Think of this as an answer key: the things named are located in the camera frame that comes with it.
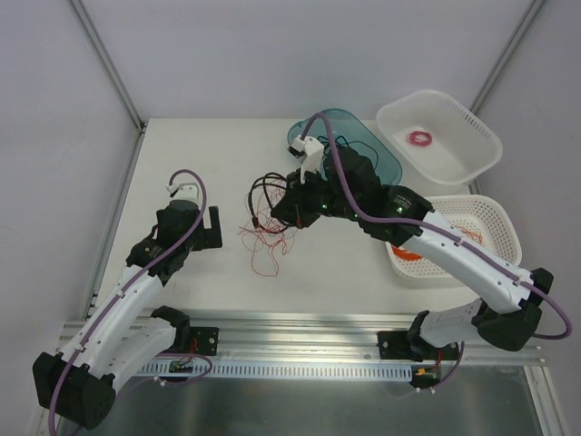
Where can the white slotted cable duct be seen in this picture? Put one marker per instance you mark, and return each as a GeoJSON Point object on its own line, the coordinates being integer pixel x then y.
{"type": "Point", "coordinates": [319, 371]}

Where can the aluminium mounting rail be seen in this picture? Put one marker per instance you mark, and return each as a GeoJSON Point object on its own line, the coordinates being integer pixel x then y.
{"type": "Point", "coordinates": [305, 337]}

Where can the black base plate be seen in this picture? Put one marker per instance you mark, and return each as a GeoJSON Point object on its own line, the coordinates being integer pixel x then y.
{"type": "Point", "coordinates": [395, 345]}
{"type": "Point", "coordinates": [204, 340]}

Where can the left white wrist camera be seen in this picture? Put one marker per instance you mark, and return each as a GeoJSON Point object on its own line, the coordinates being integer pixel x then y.
{"type": "Point", "coordinates": [190, 192]}

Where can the teal transparent plastic tray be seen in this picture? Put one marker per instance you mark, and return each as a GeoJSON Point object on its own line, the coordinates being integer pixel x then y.
{"type": "Point", "coordinates": [350, 131]}

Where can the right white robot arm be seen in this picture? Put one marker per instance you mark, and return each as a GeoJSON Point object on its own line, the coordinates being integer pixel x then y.
{"type": "Point", "coordinates": [507, 310]}

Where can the white perforated plastic basket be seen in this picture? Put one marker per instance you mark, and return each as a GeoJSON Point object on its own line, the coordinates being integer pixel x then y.
{"type": "Point", "coordinates": [479, 218]}

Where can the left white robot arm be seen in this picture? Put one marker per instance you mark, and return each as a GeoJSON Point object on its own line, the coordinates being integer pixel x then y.
{"type": "Point", "coordinates": [80, 382]}

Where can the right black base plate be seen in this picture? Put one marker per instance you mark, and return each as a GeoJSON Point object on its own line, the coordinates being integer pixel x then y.
{"type": "Point", "coordinates": [395, 345]}

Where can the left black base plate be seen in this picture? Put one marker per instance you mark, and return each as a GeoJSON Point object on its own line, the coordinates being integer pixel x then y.
{"type": "Point", "coordinates": [204, 340]}

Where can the white solid plastic basket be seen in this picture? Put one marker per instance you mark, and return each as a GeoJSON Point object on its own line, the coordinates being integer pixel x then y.
{"type": "Point", "coordinates": [439, 137]}

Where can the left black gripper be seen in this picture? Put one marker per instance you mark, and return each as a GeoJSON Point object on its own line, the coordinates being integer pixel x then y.
{"type": "Point", "coordinates": [211, 228]}

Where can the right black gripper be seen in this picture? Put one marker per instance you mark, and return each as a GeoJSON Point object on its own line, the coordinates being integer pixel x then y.
{"type": "Point", "coordinates": [285, 209]}

